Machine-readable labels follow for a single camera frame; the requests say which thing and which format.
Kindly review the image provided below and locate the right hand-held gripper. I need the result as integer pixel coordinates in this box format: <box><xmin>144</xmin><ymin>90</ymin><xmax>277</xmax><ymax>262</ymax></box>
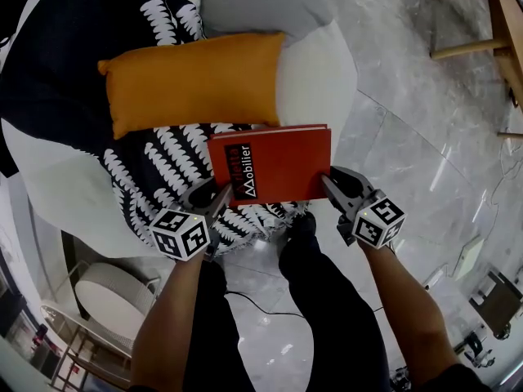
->
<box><xmin>320</xmin><ymin>166</ymin><xmax>408</xmax><ymax>248</ymax></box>

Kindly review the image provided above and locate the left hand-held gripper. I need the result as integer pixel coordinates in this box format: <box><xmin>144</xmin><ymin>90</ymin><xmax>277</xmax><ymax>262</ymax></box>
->
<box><xmin>149</xmin><ymin>177</ymin><xmax>234</xmax><ymax>263</ymax></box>

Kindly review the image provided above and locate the red book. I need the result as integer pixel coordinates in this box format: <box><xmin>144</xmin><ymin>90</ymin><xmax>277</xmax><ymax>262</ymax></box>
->
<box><xmin>207</xmin><ymin>123</ymin><xmax>332</xmax><ymax>208</ymax></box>

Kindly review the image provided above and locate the white beanbag chair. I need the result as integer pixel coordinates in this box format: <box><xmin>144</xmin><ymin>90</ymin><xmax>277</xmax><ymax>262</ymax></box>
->
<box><xmin>0</xmin><ymin>0</ymin><xmax>359</xmax><ymax>259</ymax></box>

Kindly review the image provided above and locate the person's left forearm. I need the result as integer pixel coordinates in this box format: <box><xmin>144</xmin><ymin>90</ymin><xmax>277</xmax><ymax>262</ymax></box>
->
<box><xmin>130</xmin><ymin>255</ymin><xmax>205</xmax><ymax>387</ymax></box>

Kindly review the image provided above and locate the person's right forearm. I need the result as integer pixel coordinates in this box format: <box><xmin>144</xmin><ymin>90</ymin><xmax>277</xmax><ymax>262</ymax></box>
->
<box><xmin>361</xmin><ymin>241</ymin><xmax>461</xmax><ymax>383</ymax></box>

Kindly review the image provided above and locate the person's right shoe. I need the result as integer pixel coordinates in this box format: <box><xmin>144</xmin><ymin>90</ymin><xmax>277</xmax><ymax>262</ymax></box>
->
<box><xmin>285</xmin><ymin>212</ymin><xmax>318</xmax><ymax>243</ymax></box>

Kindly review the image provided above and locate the person's black clothing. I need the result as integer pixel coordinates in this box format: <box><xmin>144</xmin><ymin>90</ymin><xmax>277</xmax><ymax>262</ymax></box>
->
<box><xmin>128</xmin><ymin>234</ymin><xmax>494</xmax><ymax>392</ymax></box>

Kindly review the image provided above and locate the orange cushion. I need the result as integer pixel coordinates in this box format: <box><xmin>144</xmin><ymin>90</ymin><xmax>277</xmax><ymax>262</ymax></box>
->
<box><xmin>96</xmin><ymin>31</ymin><xmax>287</xmax><ymax>140</ymax></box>

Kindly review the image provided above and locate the round glass top side table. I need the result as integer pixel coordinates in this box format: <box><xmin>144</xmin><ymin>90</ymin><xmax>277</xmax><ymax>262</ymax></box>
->
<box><xmin>39</xmin><ymin>259</ymin><xmax>163</xmax><ymax>390</ymax></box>

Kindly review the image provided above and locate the white flat box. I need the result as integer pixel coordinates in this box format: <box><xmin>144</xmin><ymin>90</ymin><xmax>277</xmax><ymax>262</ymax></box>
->
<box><xmin>454</xmin><ymin>236</ymin><xmax>486</xmax><ymax>282</ymax></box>

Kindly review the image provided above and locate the black white patterned blanket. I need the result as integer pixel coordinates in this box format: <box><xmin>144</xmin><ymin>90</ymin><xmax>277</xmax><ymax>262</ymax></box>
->
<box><xmin>0</xmin><ymin>0</ymin><xmax>311</xmax><ymax>256</ymax></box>

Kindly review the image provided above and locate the black trolley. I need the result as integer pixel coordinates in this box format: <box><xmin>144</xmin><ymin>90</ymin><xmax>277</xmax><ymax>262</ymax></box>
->
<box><xmin>468</xmin><ymin>270</ymin><xmax>523</xmax><ymax>341</ymax></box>

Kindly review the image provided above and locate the grey cushion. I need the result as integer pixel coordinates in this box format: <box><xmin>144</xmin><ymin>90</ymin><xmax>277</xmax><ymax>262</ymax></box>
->
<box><xmin>199</xmin><ymin>0</ymin><xmax>334</xmax><ymax>48</ymax></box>

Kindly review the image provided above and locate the black metal stand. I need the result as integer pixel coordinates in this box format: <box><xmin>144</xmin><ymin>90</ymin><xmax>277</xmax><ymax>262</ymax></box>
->
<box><xmin>455</xmin><ymin>328</ymin><xmax>498</xmax><ymax>369</ymax></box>

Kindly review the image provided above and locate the oval wooden coffee table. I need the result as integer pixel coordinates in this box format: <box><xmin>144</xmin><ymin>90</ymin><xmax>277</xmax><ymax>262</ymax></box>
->
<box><xmin>429</xmin><ymin>0</ymin><xmax>523</xmax><ymax>140</ymax></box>

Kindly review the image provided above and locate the black cable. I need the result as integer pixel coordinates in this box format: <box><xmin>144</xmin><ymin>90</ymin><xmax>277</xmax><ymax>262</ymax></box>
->
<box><xmin>223</xmin><ymin>291</ymin><xmax>306</xmax><ymax>318</ymax></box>

